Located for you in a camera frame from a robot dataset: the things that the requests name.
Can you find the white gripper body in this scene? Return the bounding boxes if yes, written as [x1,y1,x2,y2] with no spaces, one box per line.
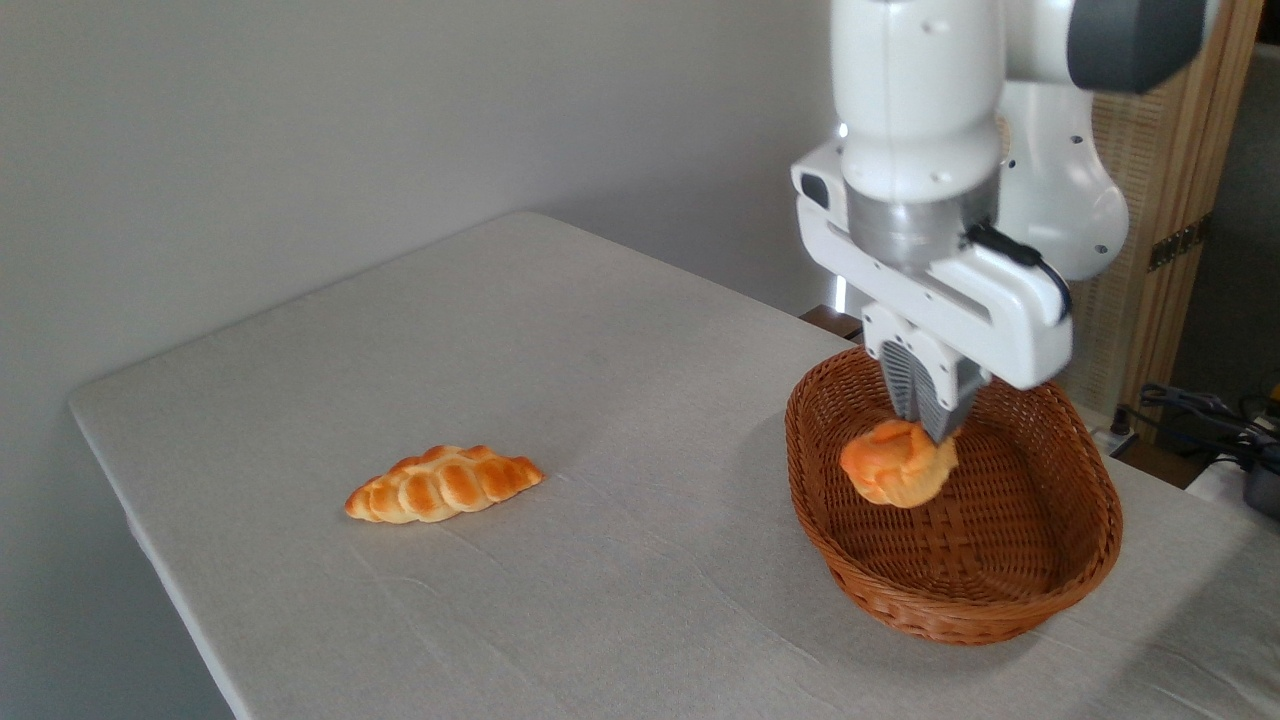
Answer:
[792,143,1074,391]

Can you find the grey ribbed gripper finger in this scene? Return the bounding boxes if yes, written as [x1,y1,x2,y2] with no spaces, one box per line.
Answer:
[918,340,991,444]
[863,303,936,420]

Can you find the orange muffin bread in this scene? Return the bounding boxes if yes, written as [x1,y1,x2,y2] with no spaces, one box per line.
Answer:
[840,419,959,509]

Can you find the braided golden bread loaf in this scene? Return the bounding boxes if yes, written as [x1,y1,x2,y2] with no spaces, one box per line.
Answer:
[345,445,546,525]

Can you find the brown oval wicker basket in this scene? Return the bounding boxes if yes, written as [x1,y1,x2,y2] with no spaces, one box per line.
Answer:
[785,347,1124,646]

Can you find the dark metal screen hinge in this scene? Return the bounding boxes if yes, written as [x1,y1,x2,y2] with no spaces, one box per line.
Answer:
[1148,215,1213,273]

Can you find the bamboo folding screen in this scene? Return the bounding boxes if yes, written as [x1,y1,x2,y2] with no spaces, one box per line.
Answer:
[1060,0,1266,421]

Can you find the grey tablecloth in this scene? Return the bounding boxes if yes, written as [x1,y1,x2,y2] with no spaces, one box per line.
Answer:
[68,212,1280,720]

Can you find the grey device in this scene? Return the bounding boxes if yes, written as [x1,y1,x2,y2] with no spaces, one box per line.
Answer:
[1243,462,1280,519]

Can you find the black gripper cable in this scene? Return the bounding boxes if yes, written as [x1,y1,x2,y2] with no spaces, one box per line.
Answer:
[966,222,1074,323]

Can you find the black cable bundle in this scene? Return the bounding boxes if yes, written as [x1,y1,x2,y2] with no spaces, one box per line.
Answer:
[1112,383,1280,473]

